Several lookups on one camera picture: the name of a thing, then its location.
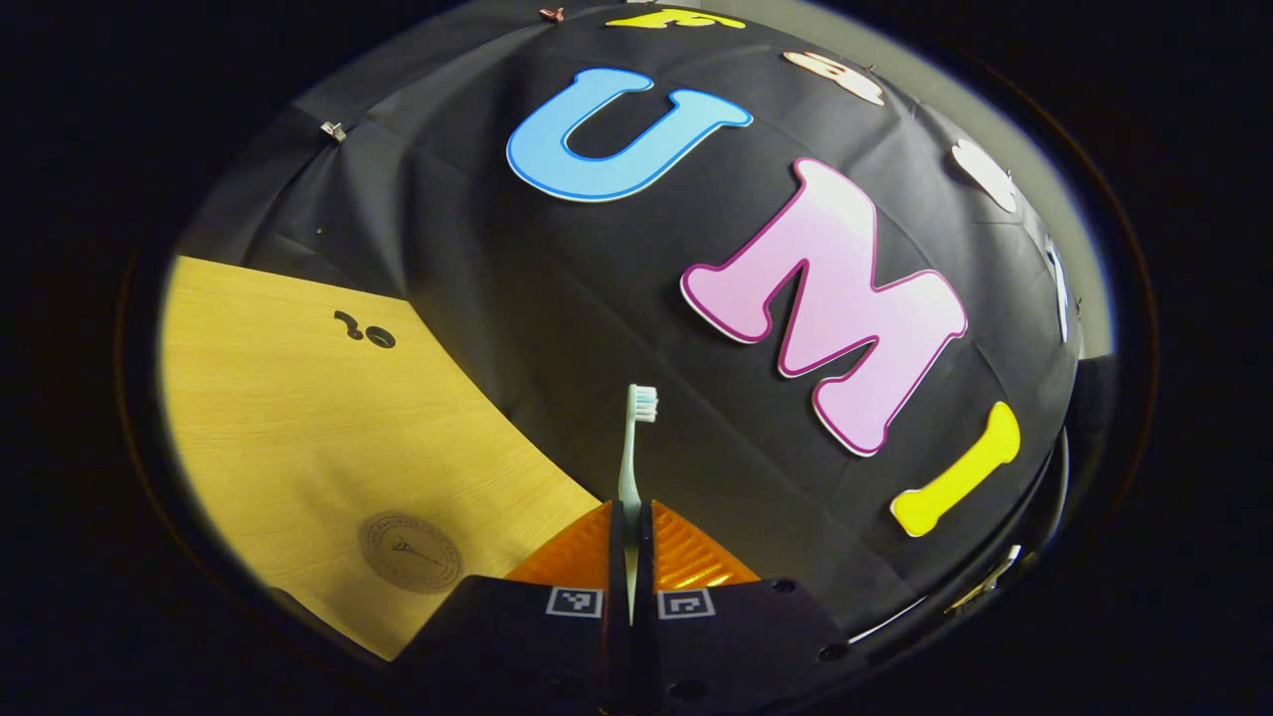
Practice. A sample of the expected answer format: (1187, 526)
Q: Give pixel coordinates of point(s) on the light green toothbrush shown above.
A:
(631, 457)

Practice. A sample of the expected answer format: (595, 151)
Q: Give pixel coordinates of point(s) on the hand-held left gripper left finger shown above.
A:
(617, 597)

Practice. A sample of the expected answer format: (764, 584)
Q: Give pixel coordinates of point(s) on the black backdrop cloth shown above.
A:
(557, 318)

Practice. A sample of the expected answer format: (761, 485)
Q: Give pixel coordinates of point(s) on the silver cloth clip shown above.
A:
(333, 130)

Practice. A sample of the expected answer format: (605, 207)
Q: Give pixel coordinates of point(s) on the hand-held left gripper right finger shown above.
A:
(644, 597)

